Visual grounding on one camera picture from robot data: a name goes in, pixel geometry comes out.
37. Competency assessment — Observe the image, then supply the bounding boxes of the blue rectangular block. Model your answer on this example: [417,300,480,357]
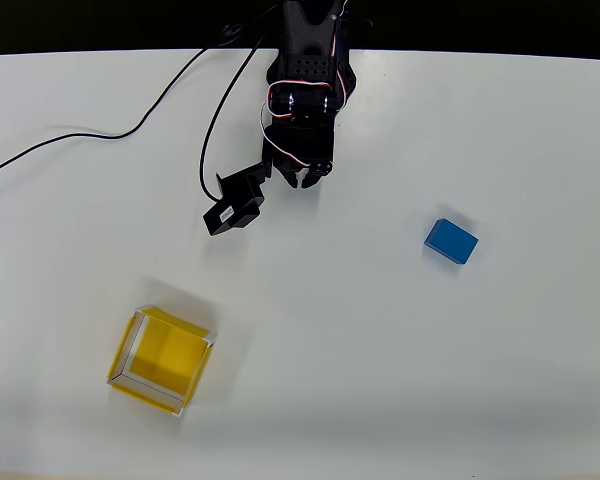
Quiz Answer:
[423,218,480,266]

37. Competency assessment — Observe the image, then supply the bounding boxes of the yellow open box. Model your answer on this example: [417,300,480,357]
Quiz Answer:
[106,305,217,418]

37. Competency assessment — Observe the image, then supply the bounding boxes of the red and white servo wire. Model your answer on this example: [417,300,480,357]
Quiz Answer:
[258,0,354,171]

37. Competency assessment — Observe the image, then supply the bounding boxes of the black camera cable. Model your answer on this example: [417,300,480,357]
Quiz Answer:
[199,34,269,203]

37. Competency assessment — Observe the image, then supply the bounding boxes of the thin black cable with ferrite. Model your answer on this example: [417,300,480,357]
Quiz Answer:
[0,23,244,187]

